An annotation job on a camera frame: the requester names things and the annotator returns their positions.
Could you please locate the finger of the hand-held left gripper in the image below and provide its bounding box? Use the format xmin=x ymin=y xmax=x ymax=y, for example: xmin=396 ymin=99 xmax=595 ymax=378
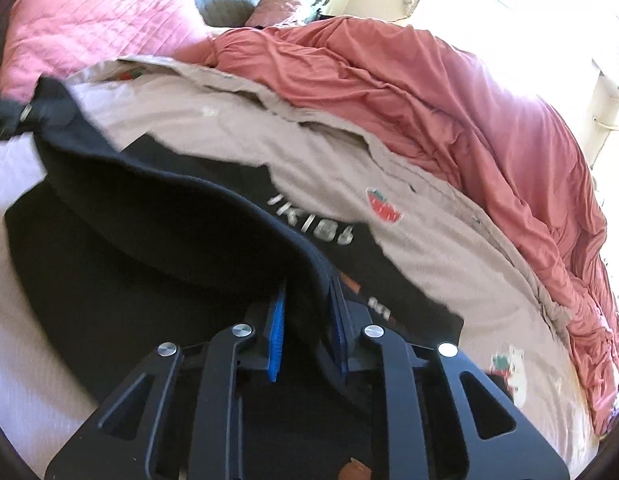
xmin=0 ymin=91 xmax=43 ymax=135

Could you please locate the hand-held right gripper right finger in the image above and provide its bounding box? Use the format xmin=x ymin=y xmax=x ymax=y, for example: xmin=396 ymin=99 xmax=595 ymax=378
xmin=329 ymin=275 xmax=573 ymax=480

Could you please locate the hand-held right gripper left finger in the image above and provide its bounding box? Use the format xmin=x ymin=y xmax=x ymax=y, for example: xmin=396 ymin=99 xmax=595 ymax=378
xmin=44 ymin=292 xmax=289 ymax=480

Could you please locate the black sweater with orange cuffs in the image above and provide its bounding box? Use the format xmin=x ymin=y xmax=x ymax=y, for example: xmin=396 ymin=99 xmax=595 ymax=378
xmin=2 ymin=77 xmax=465 ymax=480

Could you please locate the pink quilted pillow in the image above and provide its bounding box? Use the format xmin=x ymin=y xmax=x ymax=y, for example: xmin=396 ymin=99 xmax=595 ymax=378
xmin=0 ymin=0 xmax=216 ymax=102

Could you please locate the beige printed blanket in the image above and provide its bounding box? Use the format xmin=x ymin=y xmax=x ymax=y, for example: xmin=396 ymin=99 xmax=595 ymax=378
xmin=64 ymin=57 xmax=610 ymax=480

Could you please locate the salmon pink duvet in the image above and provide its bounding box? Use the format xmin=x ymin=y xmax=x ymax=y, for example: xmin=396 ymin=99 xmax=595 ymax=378
xmin=204 ymin=15 xmax=619 ymax=437

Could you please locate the white textured bedsheet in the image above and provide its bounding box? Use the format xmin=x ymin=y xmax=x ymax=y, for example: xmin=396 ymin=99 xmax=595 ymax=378
xmin=0 ymin=141 xmax=113 ymax=463

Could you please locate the small dusty pink cushion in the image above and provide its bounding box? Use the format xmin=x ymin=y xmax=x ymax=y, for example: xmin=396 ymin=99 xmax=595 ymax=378
xmin=244 ymin=0 xmax=311 ymax=29

